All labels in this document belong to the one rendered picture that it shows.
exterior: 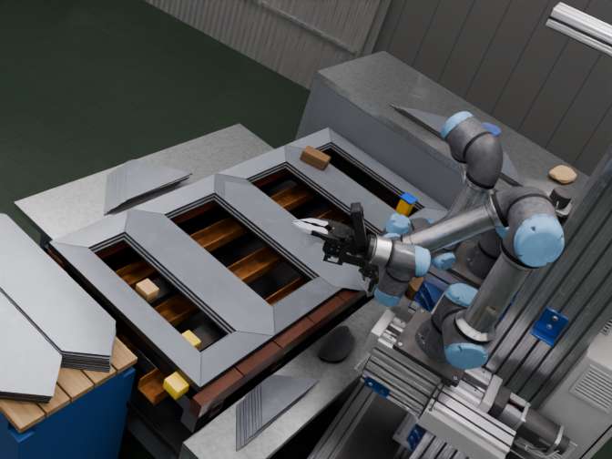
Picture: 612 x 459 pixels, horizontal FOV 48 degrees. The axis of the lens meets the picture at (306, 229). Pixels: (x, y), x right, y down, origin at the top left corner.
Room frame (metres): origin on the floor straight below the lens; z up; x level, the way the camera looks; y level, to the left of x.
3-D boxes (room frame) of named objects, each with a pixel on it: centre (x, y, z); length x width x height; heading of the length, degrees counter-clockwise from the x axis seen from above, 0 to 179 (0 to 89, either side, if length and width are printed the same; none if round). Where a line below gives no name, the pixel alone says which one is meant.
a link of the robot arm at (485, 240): (2.09, -0.65, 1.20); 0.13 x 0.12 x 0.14; 41
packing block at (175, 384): (1.30, 0.20, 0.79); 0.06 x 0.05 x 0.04; 63
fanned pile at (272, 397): (1.44, -0.08, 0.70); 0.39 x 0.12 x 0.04; 153
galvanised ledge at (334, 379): (1.74, -0.26, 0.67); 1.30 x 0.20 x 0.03; 153
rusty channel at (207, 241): (2.24, 0.27, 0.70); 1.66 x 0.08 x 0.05; 153
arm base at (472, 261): (2.08, -0.66, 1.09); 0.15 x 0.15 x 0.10
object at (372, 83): (3.09, -0.50, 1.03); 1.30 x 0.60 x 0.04; 63
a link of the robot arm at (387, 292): (1.46, -0.27, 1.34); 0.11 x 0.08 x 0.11; 9
